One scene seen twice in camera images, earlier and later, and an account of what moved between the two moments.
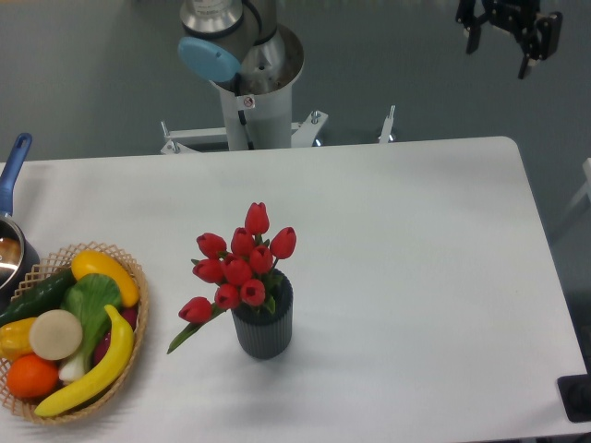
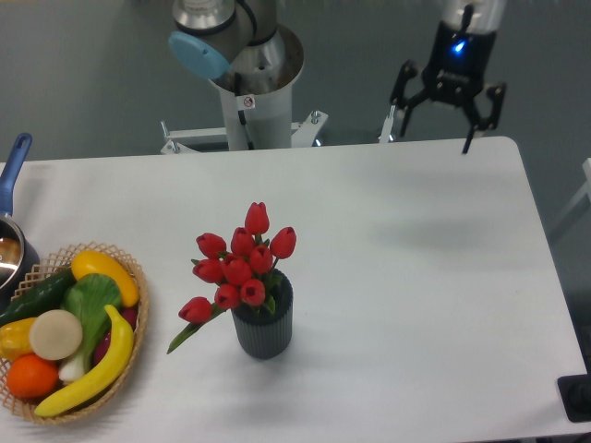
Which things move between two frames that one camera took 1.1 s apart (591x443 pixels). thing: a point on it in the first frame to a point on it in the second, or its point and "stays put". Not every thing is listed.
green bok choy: [94, 298] stays put
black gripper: [514, 16] to [453, 73]
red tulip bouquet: [244, 274] stays put
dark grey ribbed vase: [264, 335] stays put
